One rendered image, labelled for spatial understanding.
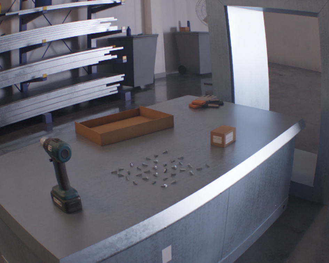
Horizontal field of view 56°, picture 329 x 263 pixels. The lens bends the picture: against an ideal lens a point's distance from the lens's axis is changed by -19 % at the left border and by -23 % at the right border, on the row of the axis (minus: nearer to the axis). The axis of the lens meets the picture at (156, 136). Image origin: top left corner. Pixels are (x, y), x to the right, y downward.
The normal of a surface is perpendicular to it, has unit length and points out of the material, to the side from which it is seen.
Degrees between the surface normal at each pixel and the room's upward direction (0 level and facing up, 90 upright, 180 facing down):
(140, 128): 90
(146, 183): 0
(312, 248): 0
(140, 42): 96
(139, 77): 96
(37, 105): 90
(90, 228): 0
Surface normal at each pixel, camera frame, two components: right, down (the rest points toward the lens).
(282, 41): -0.72, 0.25
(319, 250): -0.05, -0.95
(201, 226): 0.73, 0.18
